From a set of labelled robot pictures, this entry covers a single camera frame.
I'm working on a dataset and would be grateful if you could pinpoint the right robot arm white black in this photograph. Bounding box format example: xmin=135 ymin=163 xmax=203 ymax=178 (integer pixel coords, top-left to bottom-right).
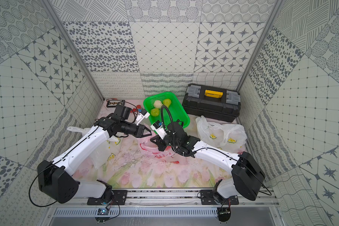
xmin=151 ymin=121 xmax=265 ymax=203

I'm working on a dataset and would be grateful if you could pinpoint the lemon print plastic bag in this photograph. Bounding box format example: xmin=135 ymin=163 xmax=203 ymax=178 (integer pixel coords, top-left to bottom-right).
xmin=63 ymin=126 xmax=121 ymax=175

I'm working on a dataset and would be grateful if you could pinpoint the aluminium front rail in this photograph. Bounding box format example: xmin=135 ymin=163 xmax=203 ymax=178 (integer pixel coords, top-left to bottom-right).
xmin=46 ymin=187 xmax=280 ymax=208

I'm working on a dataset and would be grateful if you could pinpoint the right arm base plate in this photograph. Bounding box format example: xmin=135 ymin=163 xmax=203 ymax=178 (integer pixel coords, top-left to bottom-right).
xmin=197 ymin=189 xmax=239 ymax=205

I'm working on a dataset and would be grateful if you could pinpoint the black toolbox yellow handle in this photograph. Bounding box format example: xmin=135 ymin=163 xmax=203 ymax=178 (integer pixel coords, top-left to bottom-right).
xmin=182 ymin=83 xmax=241 ymax=122

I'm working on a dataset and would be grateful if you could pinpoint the red pipe wrench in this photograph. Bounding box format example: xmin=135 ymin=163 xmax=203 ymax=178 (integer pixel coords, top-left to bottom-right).
xmin=131 ymin=105 xmax=142 ymax=114

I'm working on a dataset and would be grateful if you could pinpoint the pink plastic bag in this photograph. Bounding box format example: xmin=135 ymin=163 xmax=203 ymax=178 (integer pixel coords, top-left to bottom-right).
xmin=137 ymin=135 xmax=188 ymax=165

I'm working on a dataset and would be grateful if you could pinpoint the black screw bit case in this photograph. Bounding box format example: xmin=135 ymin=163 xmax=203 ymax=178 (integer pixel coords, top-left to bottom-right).
xmin=106 ymin=99 xmax=125 ymax=108

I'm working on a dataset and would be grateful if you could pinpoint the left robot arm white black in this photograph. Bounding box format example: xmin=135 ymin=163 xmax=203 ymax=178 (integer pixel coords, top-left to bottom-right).
xmin=36 ymin=104 xmax=151 ymax=205

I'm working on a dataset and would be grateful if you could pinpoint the green pear top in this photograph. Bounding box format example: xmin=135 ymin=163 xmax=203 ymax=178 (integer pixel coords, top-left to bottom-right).
xmin=163 ymin=98 xmax=172 ymax=108

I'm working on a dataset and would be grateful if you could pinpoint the green plastic basket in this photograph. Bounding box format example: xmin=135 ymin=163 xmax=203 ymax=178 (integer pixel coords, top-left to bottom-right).
xmin=143 ymin=91 xmax=190 ymax=131

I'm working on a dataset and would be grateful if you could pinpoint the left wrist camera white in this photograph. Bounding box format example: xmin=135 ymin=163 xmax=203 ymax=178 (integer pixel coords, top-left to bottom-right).
xmin=135 ymin=109 xmax=150 ymax=125

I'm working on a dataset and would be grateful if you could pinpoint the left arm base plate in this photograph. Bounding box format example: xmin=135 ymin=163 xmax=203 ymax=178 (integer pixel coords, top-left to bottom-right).
xmin=87 ymin=190 xmax=128 ymax=206

